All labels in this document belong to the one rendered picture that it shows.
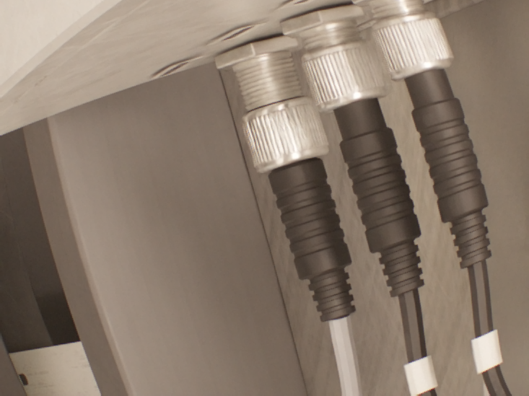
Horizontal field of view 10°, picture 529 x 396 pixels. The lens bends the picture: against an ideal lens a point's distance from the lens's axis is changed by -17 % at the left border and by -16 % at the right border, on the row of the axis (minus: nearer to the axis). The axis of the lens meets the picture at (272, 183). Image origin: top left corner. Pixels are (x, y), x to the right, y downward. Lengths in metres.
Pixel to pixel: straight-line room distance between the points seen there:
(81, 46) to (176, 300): 0.22
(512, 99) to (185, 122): 0.15
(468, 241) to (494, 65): 0.06
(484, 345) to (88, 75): 0.10
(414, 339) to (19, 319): 1.00
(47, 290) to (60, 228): 0.95
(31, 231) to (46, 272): 0.02
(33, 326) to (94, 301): 0.88
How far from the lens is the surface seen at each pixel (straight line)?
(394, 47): 0.60
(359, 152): 0.63
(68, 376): 1.62
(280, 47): 0.67
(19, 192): 1.72
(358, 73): 0.63
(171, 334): 0.76
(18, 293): 1.63
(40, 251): 1.72
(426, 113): 0.60
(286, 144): 0.66
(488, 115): 0.66
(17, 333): 1.63
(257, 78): 0.67
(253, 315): 0.77
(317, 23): 0.63
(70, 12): 0.52
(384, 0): 0.60
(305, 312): 0.77
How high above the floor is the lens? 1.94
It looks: 40 degrees down
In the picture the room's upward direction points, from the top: 6 degrees clockwise
